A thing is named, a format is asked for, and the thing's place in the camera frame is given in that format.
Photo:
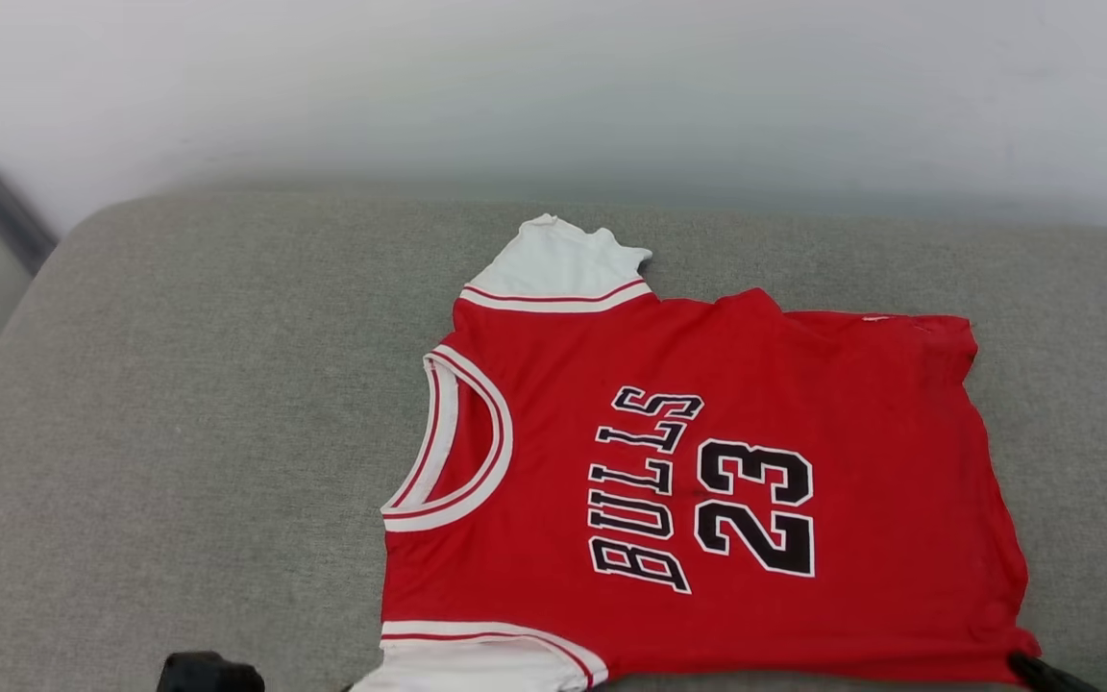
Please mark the red white basketball jersey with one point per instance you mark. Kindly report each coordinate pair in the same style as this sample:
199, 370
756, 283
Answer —
803, 384

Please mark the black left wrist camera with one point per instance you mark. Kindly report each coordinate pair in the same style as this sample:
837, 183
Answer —
208, 675

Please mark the grey fabric sofa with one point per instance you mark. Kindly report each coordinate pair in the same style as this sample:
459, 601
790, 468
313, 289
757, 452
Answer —
179, 432

